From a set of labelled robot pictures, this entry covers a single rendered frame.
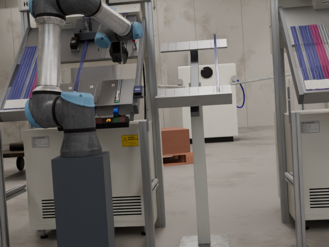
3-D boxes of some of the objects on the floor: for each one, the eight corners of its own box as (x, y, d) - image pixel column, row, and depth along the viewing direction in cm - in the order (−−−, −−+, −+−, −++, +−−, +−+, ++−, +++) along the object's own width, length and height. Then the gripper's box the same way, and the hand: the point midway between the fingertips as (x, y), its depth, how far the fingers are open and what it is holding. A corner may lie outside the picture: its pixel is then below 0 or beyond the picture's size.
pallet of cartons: (184, 157, 631) (183, 126, 629) (195, 164, 547) (193, 129, 545) (95, 163, 620) (93, 132, 618) (92, 172, 535) (89, 135, 534)
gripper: (125, 25, 234) (132, 53, 251) (105, 26, 235) (114, 55, 252) (124, 37, 229) (131, 66, 247) (104, 39, 230) (112, 67, 248)
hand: (122, 63), depth 247 cm, fingers closed, pressing on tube
